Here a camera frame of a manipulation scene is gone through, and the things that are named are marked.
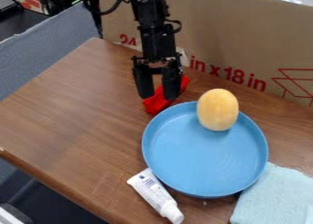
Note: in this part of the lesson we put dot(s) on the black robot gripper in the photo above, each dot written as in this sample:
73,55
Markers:
158,48

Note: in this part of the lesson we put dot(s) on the red rectangular block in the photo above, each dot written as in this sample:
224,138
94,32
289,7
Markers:
157,103

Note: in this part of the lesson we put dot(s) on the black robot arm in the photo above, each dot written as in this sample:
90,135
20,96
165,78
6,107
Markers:
149,11

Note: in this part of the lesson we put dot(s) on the yellow potato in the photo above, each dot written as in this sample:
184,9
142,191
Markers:
217,110

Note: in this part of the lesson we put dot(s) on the grey fabric panel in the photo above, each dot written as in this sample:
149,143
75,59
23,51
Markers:
31,51

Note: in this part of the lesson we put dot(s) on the blue round plate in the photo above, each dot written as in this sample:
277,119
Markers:
204,163

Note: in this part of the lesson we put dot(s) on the white cream tube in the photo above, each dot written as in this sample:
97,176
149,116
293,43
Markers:
152,190

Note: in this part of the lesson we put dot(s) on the light blue towel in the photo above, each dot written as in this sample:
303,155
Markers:
280,199

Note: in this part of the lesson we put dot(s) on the cardboard box wall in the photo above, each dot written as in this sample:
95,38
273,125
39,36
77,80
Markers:
255,42

